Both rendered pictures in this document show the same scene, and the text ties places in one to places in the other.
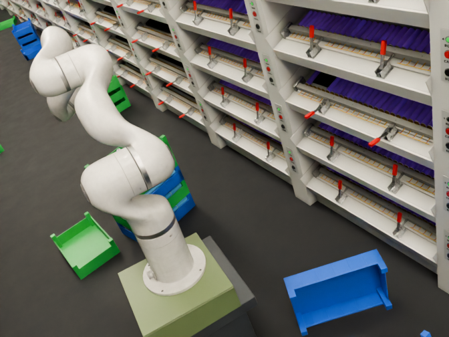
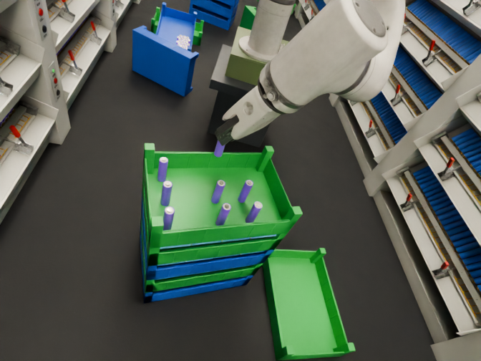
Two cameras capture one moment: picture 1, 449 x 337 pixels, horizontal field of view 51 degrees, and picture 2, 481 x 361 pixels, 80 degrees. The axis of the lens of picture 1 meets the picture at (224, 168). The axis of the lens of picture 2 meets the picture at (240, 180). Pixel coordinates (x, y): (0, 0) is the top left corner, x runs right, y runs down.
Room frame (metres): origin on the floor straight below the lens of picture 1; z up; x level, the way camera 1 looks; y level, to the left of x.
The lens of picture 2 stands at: (2.12, 0.42, 0.83)
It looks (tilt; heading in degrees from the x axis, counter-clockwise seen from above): 46 degrees down; 183
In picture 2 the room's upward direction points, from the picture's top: 24 degrees clockwise
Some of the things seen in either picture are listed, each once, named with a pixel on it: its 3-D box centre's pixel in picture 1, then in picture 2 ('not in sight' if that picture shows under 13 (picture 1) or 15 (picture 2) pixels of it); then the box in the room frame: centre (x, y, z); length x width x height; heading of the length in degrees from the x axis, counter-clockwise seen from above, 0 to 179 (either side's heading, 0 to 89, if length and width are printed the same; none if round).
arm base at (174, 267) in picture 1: (165, 247); (269, 25); (1.00, 0.23, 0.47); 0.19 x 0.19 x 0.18
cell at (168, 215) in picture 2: not in sight; (167, 219); (1.84, 0.31, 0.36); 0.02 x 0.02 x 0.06
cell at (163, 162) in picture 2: not in sight; (162, 169); (1.74, 0.23, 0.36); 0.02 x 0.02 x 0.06
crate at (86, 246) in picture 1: (84, 243); (303, 298); (1.70, 0.71, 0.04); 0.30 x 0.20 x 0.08; 26
